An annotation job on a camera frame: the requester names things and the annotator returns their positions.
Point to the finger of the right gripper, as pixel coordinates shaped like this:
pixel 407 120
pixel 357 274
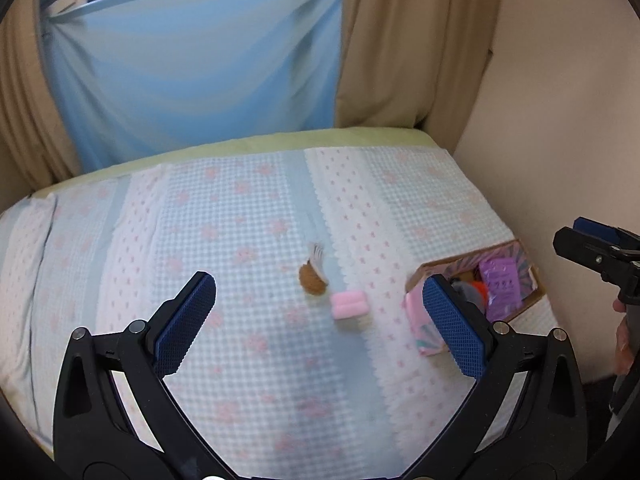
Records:
pixel 614 265
pixel 609 234

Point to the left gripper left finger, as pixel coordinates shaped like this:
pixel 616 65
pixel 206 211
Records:
pixel 114 417

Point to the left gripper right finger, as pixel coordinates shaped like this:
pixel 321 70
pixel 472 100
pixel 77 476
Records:
pixel 525 416

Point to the cardboard box pastel pattern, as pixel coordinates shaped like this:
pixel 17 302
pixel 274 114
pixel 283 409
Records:
pixel 464 268

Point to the purple foil packet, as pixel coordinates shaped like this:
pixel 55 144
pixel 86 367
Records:
pixel 504 290

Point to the grey blue plush pouch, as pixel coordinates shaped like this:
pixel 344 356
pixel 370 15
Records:
pixel 469 293

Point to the pink fluffy pouch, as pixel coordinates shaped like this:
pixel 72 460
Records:
pixel 350 304

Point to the brown plush with white trim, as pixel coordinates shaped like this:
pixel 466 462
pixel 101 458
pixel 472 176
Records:
pixel 310 274

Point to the orange plush pumpkin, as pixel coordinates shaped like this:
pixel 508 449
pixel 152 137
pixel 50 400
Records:
pixel 482 290

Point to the person's right hand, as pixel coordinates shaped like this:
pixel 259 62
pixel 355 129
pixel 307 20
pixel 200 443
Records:
pixel 624 356

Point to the checkered pastel bed quilt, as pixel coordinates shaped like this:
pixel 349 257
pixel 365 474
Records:
pixel 275 385

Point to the beige right curtain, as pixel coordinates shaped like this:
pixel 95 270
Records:
pixel 413 63

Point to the beige curtain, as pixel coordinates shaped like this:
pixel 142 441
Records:
pixel 413 63
pixel 31 125

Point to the beige left curtain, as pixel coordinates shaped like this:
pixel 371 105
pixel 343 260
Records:
pixel 31 125

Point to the light blue window sheet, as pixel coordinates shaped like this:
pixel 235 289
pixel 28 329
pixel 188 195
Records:
pixel 137 78

